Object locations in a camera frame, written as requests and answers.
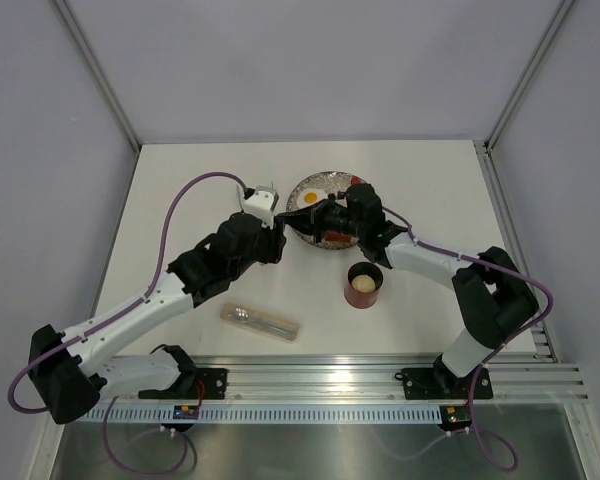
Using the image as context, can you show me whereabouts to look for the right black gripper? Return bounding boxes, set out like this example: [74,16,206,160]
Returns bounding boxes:
[280,193,365,244]

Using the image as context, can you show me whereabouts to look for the beige steamed bun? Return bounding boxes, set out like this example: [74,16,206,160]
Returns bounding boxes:
[351,274,377,294]

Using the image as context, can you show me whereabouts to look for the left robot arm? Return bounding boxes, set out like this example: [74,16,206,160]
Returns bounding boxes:
[28,212,286,424]

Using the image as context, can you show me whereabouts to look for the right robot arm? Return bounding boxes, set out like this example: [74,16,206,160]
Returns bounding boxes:
[276,184,539,399]

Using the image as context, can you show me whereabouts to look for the toy fried egg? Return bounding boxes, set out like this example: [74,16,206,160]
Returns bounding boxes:
[296,188,328,209]

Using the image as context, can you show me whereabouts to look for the red sausage bottom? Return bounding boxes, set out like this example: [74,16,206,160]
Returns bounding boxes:
[324,232,355,244]

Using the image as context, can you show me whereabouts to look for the speckled ceramic plate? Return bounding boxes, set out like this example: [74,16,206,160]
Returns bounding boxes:
[285,171,365,250]

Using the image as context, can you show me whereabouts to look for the metal spoon in case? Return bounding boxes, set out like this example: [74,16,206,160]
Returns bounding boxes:
[230,308,295,336]

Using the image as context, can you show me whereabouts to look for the red tin can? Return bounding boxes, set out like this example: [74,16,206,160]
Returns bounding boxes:
[344,262,384,309]

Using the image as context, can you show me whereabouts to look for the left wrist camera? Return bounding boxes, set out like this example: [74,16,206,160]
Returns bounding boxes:
[241,186,279,229]

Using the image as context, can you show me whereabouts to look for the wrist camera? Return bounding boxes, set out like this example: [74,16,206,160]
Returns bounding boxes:
[241,186,279,229]
[345,183,386,238]

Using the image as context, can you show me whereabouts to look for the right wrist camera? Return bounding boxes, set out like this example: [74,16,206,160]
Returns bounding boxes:
[345,183,386,238]

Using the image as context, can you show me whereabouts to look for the aluminium mounting rail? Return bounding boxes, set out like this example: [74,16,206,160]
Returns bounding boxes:
[47,353,591,405]

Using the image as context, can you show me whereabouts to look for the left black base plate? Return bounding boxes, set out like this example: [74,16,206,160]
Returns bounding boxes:
[137,368,229,400]

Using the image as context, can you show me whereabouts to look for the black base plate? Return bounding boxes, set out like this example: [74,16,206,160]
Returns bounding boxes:
[137,368,229,400]
[394,367,475,400]

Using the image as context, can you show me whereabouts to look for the white slotted cable duct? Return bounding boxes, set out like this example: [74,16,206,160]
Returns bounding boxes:
[81,403,442,425]

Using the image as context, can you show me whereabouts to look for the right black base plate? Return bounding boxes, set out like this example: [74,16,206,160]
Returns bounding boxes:
[394,367,475,400]

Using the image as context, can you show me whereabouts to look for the left aluminium frame post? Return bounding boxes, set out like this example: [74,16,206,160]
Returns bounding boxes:
[48,0,142,156]

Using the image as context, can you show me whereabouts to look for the aluminium frame post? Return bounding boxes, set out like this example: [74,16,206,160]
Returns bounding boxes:
[48,0,142,156]
[484,0,579,155]

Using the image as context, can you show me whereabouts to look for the right aluminium frame post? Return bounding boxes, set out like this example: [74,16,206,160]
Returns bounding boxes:
[484,0,579,155]

